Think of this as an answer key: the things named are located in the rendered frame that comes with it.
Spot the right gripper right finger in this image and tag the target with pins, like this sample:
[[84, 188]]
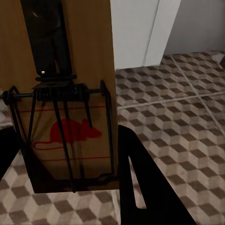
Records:
[[163, 205]]

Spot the furniture sink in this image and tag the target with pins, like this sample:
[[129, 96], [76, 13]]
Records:
[[140, 31]]

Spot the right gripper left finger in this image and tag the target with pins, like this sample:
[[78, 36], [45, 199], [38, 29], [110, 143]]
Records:
[[8, 149]]

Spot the mousetrap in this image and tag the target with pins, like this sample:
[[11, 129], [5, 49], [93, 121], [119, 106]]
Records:
[[57, 78]]

